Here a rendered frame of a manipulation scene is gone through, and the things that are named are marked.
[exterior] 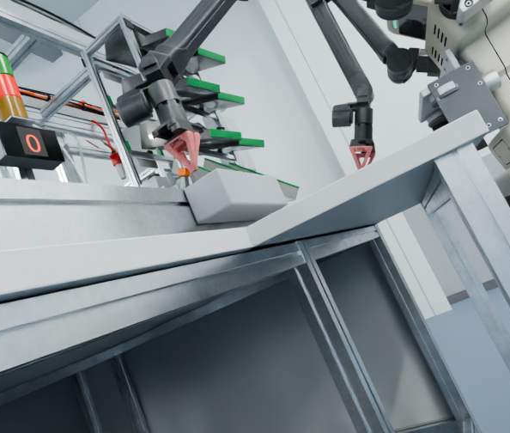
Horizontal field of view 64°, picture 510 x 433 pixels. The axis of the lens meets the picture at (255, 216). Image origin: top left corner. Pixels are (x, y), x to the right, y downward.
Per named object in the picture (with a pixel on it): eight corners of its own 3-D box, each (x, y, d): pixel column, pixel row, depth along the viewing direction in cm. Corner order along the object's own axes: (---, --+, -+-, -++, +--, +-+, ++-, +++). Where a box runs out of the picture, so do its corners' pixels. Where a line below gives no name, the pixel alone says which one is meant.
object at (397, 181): (439, 194, 130) (434, 186, 130) (489, 131, 46) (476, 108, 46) (252, 280, 151) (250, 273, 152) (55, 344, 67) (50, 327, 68)
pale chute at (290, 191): (295, 200, 125) (299, 186, 124) (272, 204, 115) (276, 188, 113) (227, 174, 140) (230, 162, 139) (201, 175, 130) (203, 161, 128)
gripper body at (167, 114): (153, 141, 82) (140, 109, 83) (184, 148, 91) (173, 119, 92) (176, 124, 79) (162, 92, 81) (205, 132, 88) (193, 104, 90)
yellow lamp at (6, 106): (35, 119, 81) (27, 99, 82) (10, 114, 77) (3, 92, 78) (21, 132, 83) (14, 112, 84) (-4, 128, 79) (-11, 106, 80)
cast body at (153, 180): (181, 198, 88) (169, 170, 90) (168, 198, 84) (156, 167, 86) (154, 215, 92) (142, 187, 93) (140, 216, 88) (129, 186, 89)
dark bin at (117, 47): (199, 47, 122) (197, 22, 122) (166, 36, 112) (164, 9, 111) (139, 69, 139) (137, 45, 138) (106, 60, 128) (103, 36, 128)
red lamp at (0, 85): (27, 98, 82) (21, 77, 83) (3, 92, 78) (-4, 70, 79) (14, 112, 84) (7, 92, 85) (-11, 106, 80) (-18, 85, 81)
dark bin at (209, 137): (241, 140, 116) (239, 114, 116) (210, 137, 106) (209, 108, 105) (173, 150, 133) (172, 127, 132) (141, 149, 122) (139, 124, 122)
